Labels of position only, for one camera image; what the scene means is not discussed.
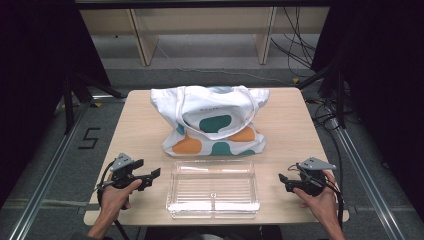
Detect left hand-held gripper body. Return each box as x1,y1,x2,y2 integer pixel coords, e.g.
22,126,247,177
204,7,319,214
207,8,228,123
105,152,148,190

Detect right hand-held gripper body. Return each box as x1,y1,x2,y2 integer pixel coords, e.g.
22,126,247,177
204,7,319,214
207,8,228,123
289,156,338,197

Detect clear plastic tray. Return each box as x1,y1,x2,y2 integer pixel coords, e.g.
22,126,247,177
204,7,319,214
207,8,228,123
165,159,261,220

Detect white tote bag coloured blobs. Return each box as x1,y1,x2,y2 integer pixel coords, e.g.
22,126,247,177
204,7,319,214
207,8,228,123
149,85,271,157

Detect person's right hand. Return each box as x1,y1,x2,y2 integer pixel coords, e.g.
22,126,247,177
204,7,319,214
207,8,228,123
293,169,338,223

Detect person's left hand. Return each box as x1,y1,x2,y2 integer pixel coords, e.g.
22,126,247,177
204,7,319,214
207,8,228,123
99,179,143,218

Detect person's dark clothing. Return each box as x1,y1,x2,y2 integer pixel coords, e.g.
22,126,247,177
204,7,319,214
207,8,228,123
143,225,284,240

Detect black metal stand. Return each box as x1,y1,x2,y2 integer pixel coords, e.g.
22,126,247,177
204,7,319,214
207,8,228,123
295,63,348,130
62,70,126,135

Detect light wooden desk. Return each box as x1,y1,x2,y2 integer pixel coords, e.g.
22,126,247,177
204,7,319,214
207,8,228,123
74,0,334,67

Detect black curtain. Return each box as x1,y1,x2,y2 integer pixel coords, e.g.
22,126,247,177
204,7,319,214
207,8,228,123
311,0,424,222
0,0,112,208

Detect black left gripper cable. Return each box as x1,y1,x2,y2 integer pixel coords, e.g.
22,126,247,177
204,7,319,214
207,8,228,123
96,161,131,240

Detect aluminium floor rail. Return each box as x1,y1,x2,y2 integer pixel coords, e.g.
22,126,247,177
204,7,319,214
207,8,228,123
332,125,407,240
8,99,95,240

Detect black floor cables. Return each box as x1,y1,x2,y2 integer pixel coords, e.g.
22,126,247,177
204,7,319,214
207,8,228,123
304,95,345,188

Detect thin grey floor cable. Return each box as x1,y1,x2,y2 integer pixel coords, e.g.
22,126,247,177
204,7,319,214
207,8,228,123
155,41,295,85

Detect hanging black cables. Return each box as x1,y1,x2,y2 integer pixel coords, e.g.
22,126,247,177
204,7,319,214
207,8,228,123
269,6,318,78

